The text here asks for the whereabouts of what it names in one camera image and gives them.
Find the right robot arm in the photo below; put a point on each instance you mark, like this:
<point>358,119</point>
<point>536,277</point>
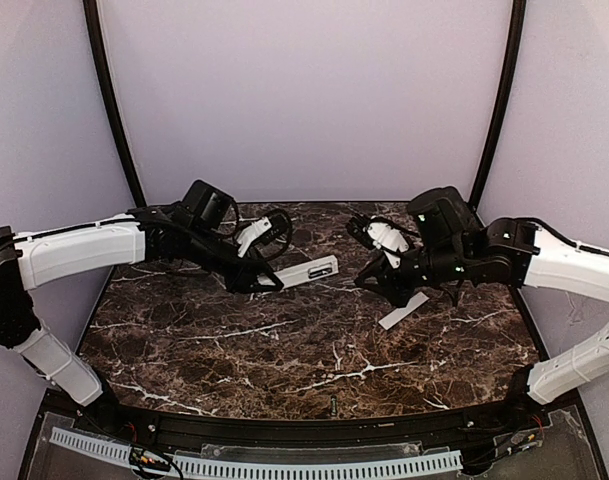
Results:
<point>451,246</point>

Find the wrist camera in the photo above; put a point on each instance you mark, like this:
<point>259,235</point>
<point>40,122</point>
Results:
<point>357,228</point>
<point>280,227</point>

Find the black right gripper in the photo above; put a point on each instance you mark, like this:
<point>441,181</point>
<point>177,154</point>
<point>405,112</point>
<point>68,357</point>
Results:
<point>387,273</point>

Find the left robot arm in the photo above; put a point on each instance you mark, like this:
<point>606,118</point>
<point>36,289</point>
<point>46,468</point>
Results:
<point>187,229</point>

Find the black front rail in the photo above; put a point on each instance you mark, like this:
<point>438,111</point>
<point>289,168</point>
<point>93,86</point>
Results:
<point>468,427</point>

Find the black right frame post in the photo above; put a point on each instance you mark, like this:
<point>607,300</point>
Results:
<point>511,54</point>

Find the white battery cover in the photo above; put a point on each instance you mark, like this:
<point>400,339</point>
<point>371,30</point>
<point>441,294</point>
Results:
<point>397,315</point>

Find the black frame post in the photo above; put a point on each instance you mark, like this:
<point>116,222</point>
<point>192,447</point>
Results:
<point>511,54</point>
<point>109,98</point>

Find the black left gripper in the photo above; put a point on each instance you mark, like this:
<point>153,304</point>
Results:
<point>245,275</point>

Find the white cable duct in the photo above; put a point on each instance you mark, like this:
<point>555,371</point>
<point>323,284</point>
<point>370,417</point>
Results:
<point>395,461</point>

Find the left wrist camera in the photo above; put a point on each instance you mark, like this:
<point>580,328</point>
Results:
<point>280,227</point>

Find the white remote control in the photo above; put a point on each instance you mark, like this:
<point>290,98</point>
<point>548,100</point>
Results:
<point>307,272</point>

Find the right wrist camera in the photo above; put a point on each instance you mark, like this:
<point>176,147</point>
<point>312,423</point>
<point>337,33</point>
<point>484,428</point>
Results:
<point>357,228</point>

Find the black left frame post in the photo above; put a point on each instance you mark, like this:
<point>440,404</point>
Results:
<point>109,98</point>

